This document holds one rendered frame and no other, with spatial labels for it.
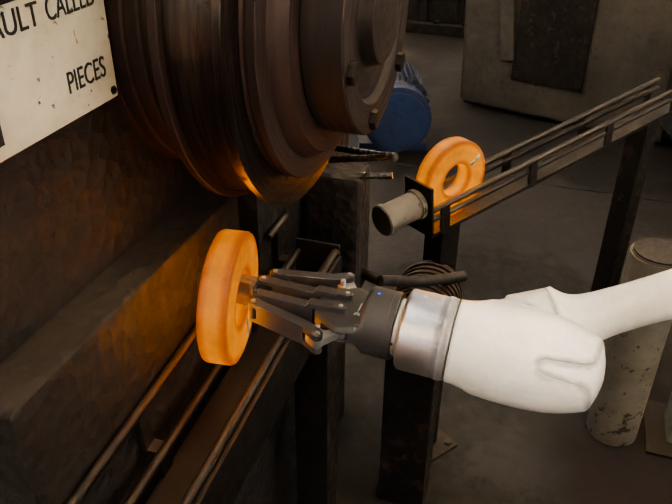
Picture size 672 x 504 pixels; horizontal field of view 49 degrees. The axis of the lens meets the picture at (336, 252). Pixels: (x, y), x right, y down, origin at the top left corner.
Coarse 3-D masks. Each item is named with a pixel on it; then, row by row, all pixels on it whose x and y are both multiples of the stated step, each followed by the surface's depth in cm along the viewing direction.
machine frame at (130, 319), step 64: (64, 128) 70; (128, 128) 81; (0, 192) 64; (64, 192) 72; (128, 192) 83; (192, 192) 98; (0, 256) 65; (64, 256) 74; (128, 256) 84; (192, 256) 89; (0, 320) 66; (64, 320) 73; (128, 320) 77; (192, 320) 92; (0, 384) 65; (64, 384) 68; (128, 384) 79; (192, 384) 95; (0, 448) 64; (64, 448) 70; (128, 448) 82
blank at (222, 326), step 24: (216, 240) 80; (240, 240) 81; (216, 264) 78; (240, 264) 81; (216, 288) 77; (216, 312) 77; (240, 312) 87; (216, 336) 78; (240, 336) 85; (216, 360) 81
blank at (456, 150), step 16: (448, 144) 135; (464, 144) 136; (432, 160) 134; (448, 160) 135; (464, 160) 138; (480, 160) 141; (432, 176) 135; (464, 176) 142; (480, 176) 143; (448, 192) 142
